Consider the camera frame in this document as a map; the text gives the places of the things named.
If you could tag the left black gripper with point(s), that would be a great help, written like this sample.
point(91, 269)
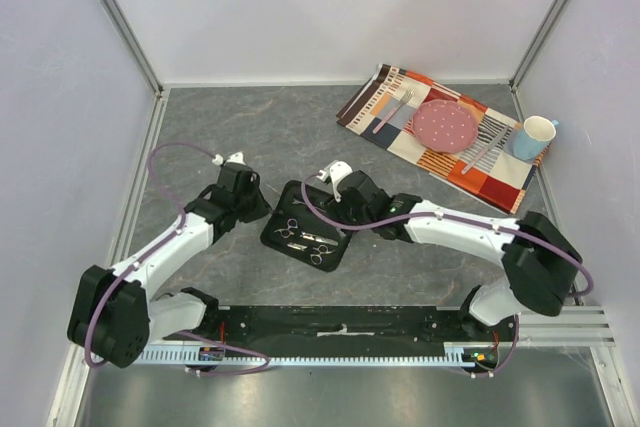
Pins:
point(262, 207)

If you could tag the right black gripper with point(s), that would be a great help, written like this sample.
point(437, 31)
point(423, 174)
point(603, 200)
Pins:
point(332, 208)

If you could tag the silver thinning scissors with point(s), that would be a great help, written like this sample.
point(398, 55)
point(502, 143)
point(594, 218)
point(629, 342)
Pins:
point(292, 229)

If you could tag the black zipper tool case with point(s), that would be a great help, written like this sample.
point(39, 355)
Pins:
point(308, 222)

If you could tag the black hair clip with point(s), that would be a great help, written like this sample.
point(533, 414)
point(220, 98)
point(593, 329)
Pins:
point(300, 201)

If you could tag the silver hair scissors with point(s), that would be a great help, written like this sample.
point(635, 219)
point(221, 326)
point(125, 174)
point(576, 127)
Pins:
point(316, 254)

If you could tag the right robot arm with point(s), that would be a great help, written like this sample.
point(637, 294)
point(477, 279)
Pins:
point(539, 264)

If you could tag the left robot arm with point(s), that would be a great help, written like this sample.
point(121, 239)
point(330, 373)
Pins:
point(115, 314)

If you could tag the patchwork placemat cloth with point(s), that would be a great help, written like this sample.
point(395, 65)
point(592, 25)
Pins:
point(499, 179)

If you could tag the pink dotted plate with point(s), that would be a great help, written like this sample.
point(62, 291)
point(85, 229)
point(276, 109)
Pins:
point(444, 126)

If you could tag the blue white mug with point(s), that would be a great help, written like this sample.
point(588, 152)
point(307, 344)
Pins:
point(533, 137)

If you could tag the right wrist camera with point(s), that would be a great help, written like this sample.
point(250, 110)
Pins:
point(334, 174)

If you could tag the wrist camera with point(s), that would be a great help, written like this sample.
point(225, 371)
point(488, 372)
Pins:
point(334, 174)
point(235, 161)

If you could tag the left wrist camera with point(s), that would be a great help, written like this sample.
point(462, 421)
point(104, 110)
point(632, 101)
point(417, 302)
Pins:
point(235, 161)

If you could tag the pink handled fork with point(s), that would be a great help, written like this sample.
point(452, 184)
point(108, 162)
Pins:
point(406, 98)

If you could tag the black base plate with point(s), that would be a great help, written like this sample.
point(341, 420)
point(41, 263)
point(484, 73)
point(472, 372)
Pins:
point(250, 326)

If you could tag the pink handled knife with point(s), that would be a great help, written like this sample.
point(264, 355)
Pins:
point(493, 143)

